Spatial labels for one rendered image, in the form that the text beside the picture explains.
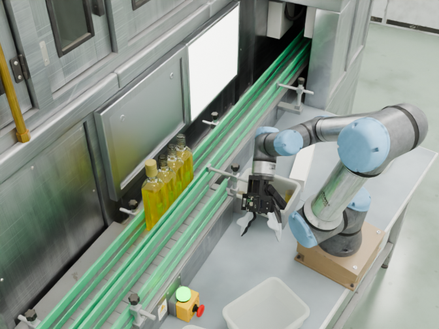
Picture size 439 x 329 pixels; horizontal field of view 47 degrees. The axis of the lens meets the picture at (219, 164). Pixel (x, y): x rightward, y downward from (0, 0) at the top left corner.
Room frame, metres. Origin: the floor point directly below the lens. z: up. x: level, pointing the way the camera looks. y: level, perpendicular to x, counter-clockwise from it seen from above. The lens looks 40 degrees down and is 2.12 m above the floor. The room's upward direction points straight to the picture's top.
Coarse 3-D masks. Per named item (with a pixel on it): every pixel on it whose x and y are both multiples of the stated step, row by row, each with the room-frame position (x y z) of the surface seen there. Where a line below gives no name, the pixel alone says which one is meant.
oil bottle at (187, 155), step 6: (186, 150) 1.30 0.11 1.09; (180, 156) 1.28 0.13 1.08; (186, 156) 1.28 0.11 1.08; (192, 156) 1.31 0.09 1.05; (186, 162) 1.28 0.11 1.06; (192, 162) 1.31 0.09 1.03; (186, 168) 1.28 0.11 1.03; (192, 168) 1.31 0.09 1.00; (186, 174) 1.27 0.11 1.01; (192, 174) 1.31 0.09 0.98; (186, 180) 1.27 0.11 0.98; (186, 186) 1.27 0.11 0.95
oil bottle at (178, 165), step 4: (168, 160) 1.25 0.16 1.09; (176, 160) 1.25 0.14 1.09; (180, 160) 1.25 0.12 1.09; (168, 164) 1.23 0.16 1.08; (172, 164) 1.23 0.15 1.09; (176, 164) 1.23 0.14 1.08; (180, 164) 1.24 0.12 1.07; (172, 168) 1.22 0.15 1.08; (176, 168) 1.23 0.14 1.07; (180, 168) 1.24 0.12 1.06; (176, 172) 1.22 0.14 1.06; (180, 172) 1.24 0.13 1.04; (184, 172) 1.26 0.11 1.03; (176, 176) 1.22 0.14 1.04; (180, 176) 1.24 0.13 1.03; (184, 176) 1.26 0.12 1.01; (176, 180) 1.22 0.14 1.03; (180, 180) 1.24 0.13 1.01; (184, 180) 1.26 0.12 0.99; (176, 184) 1.22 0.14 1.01; (180, 184) 1.24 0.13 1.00; (184, 184) 1.26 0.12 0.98; (176, 188) 1.22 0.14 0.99; (180, 188) 1.24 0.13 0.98; (184, 188) 1.26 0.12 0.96; (180, 192) 1.23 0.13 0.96
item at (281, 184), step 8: (248, 168) 1.50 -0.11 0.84; (248, 176) 1.48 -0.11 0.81; (280, 176) 1.45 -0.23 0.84; (240, 184) 1.42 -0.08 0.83; (272, 184) 1.45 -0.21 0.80; (280, 184) 1.44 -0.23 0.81; (288, 184) 1.43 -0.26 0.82; (296, 184) 1.41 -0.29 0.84; (280, 192) 1.43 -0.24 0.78; (296, 192) 1.36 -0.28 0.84; (288, 208) 1.28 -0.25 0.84
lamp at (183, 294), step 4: (180, 288) 0.93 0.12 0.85; (184, 288) 0.93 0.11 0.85; (176, 292) 0.92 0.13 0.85; (180, 292) 0.91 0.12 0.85; (184, 292) 0.91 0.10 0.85; (188, 292) 0.92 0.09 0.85; (176, 296) 0.91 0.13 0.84; (180, 296) 0.90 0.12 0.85; (184, 296) 0.90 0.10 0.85; (188, 296) 0.91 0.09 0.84; (180, 300) 0.90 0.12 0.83; (184, 300) 0.90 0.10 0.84; (188, 300) 0.90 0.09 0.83
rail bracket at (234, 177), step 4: (208, 164) 1.37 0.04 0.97; (232, 164) 1.32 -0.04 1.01; (236, 164) 1.32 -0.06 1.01; (208, 168) 1.36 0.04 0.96; (212, 168) 1.36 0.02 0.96; (232, 168) 1.32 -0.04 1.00; (236, 168) 1.31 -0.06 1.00; (208, 172) 1.36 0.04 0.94; (220, 172) 1.34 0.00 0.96; (224, 172) 1.34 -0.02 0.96; (232, 172) 1.33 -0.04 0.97; (236, 172) 1.31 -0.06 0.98; (228, 176) 1.33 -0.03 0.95; (232, 176) 1.31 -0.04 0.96; (236, 176) 1.31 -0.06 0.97; (232, 180) 1.31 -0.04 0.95; (236, 180) 1.30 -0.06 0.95; (240, 180) 1.30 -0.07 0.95; (244, 180) 1.30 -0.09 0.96; (236, 184) 1.32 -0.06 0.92; (232, 188) 1.32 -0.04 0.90; (236, 188) 1.32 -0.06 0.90; (232, 192) 1.31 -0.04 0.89; (236, 192) 1.31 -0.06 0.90
